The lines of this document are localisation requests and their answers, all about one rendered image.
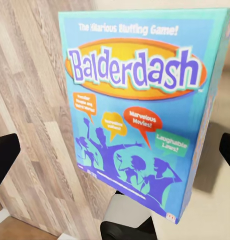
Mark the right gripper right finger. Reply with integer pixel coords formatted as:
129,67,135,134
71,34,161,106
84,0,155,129
219,133,230,166

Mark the board game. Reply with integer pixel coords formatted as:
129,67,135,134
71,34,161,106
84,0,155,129
58,7,230,224

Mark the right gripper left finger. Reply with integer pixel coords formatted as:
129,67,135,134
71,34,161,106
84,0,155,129
0,133,21,184

